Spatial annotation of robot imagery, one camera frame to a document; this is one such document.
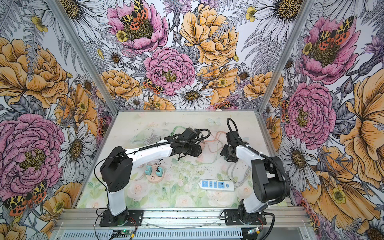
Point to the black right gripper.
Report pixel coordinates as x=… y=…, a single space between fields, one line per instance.
x=223 y=152

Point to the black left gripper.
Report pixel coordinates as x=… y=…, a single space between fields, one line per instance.
x=196 y=153

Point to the white blue power strip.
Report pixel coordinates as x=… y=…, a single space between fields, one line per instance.
x=217 y=185

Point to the teal charger plug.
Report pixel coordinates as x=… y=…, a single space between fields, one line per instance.
x=159 y=172
x=148 y=170

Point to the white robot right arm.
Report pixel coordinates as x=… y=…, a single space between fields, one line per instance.
x=269 y=179

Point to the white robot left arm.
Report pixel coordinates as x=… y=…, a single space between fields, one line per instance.
x=117 y=168

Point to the round pink power socket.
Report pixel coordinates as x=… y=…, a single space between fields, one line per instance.
x=153 y=178

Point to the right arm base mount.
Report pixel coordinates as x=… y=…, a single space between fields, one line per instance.
x=236 y=217

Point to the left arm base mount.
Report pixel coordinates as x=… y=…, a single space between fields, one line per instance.
x=128 y=218

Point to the aluminium front rail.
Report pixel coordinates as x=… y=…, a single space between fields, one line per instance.
x=280 y=223

